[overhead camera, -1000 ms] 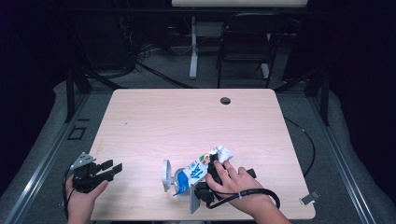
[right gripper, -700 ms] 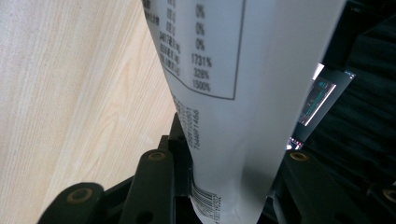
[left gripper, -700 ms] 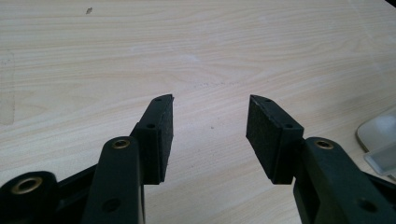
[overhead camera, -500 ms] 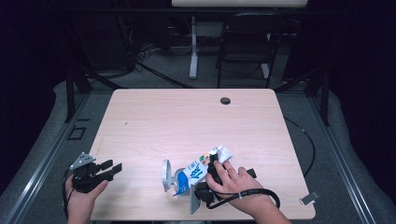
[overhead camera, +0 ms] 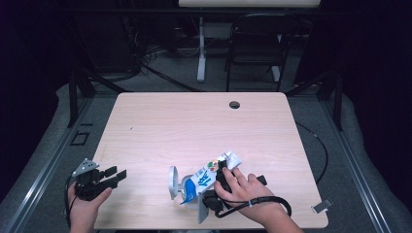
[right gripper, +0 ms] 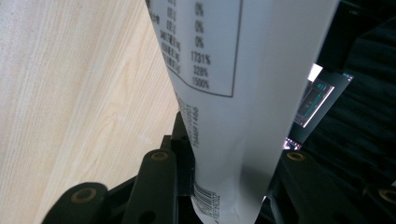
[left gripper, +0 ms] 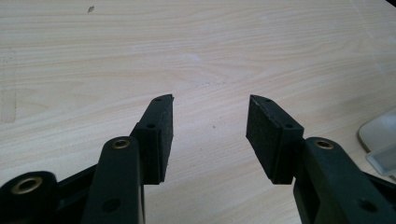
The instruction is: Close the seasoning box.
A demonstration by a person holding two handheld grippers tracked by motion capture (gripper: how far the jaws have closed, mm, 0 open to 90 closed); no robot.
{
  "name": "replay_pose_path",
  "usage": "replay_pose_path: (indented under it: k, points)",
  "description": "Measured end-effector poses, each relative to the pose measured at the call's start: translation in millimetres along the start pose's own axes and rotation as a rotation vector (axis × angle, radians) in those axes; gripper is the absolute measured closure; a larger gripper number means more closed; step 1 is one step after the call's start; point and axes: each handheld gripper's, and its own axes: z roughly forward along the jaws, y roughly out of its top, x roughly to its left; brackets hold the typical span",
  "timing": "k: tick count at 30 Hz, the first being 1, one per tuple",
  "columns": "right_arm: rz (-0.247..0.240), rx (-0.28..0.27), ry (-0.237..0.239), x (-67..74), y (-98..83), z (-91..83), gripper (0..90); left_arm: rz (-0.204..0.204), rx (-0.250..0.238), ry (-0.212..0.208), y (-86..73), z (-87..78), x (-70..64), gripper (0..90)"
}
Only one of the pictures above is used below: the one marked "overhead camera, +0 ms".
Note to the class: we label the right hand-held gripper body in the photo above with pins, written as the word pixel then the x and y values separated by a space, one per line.
pixel 212 202

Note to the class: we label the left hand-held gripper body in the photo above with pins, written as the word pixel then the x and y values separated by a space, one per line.
pixel 89 187

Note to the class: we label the white and blue pouch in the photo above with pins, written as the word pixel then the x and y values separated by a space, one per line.
pixel 204 181

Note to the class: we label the clear jar with grey lid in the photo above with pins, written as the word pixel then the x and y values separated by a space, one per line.
pixel 173 181

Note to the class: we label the person's left hand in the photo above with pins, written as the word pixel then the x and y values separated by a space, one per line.
pixel 84 210

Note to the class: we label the person's right hand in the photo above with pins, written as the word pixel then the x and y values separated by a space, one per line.
pixel 246 194

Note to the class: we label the black square floor plate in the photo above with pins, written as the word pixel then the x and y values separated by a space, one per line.
pixel 73 138

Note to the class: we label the black metal stand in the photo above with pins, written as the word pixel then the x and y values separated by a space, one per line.
pixel 73 100
pixel 338 103

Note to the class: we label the grey metal clip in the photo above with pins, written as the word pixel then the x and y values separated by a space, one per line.
pixel 322 206

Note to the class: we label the short white desk leg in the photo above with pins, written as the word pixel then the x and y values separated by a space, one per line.
pixel 275 73

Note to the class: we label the long white desk leg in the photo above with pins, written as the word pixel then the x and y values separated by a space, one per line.
pixel 201 61

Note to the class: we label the black folding chair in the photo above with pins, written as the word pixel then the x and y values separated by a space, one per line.
pixel 256 45

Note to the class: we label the grey box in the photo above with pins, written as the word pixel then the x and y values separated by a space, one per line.
pixel 217 30

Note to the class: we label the aluminium floor rail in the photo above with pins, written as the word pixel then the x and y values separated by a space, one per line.
pixel 48 165
pixel 356 168

